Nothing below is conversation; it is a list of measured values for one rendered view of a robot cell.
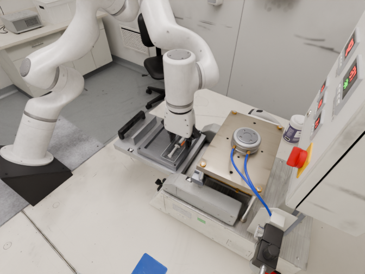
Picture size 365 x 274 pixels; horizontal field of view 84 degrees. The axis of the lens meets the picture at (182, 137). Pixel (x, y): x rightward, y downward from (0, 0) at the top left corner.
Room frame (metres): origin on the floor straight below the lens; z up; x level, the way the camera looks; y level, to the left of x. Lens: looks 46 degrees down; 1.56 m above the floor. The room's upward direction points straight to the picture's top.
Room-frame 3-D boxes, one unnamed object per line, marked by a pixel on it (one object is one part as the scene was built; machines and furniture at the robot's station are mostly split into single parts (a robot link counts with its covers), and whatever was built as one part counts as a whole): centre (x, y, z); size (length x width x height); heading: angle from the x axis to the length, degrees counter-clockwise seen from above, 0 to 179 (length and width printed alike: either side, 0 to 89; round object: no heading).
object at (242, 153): (0.36, -0.20, 1.08); 0.31 x 0.24 x 0.13; 151
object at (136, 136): (0.55, 0.09, 0.97); 0.30 x 0.22 x 0.08; 61
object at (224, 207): (0.31, -0.05, 0.96); 0.26 x 0.05 x 0.07; 61
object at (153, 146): (0.53, 0.04, 0.98); 0.20 x 0.17 x 0.03; 151
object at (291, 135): (0.75, -0.58, 0.82); 0.09 x 0.09 x 0.15
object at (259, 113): (0.88, -0.48, 0.79); 0.20 x 0.08 x 0.08; 54
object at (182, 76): (0.51, 0.00, 1.27); 0.09 x 0.08 x 0.13; 110
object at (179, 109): (0.51, 0.01, 1.18); 0.09 x 0.08 x 0.03; 61
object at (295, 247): (0.38, -0.21, 0.93); 0.46 x 0.35 x 0.01; 61
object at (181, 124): (0.51, 0.01, 1.12); 0.10 x 0.08 x 0.11; 61
